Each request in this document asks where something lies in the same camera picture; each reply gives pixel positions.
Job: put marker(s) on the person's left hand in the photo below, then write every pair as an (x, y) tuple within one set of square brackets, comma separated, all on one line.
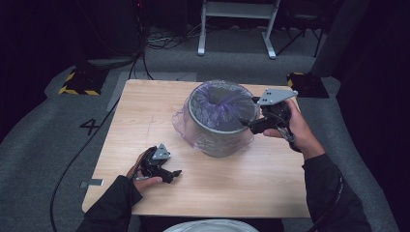
[(145, 183)]

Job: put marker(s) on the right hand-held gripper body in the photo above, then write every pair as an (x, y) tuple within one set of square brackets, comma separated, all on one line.
[(274, 112)]

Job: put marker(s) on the white round object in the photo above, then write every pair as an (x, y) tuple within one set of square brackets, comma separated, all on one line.
[(211, 226)]

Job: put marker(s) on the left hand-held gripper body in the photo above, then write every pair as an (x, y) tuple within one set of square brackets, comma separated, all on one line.
[(158, 159)]

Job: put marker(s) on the grey tape strip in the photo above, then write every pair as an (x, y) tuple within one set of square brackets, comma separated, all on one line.
[(92, 182)]

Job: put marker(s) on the round trash bin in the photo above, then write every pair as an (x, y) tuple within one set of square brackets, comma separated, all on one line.
[(209, 138)]

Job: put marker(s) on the person's right hand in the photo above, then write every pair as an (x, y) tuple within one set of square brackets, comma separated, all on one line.
[(303, 132)]

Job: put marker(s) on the black yellow striped base plate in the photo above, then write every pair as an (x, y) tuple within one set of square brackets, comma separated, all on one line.
[(307, 85), (83, 82)]

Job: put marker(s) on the purple plastic bag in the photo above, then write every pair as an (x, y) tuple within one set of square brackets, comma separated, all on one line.
[(222, 106)]

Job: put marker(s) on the grey stand column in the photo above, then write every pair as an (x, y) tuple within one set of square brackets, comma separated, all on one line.
[(338, 35)]

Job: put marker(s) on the white metal stand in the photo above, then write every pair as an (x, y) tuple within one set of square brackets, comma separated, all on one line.
[(238, 9)]

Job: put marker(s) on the black chair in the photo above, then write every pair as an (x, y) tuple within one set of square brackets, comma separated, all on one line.
[(299, 25)]

